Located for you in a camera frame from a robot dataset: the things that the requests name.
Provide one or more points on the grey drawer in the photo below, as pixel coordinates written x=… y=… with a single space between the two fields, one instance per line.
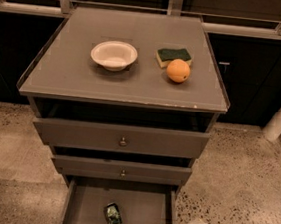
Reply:
x=121 y=138
x=121 y=170
x=139 y=203

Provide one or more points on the grey bottom drawer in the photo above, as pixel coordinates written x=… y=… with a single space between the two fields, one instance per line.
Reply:
x=139 y=203

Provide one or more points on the grey middle drawer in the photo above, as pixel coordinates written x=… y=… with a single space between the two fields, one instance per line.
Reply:
x=121 y=170

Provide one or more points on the grey drawer cabinet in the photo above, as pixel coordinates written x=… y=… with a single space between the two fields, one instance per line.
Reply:
x=65 y=83

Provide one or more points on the grey top drawer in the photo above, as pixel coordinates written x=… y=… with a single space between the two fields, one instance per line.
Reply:
x=121 y=138

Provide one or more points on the dark cabinet handle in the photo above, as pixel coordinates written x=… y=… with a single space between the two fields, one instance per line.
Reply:
x=224 y=63

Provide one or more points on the green yellow sponge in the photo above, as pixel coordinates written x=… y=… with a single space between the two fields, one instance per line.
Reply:
x=167 y=55

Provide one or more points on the white bowl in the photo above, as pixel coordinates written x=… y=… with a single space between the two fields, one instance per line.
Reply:
x=114 y=55

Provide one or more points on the orange fruit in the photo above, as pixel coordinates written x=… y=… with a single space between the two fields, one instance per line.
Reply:
x=178 y=70

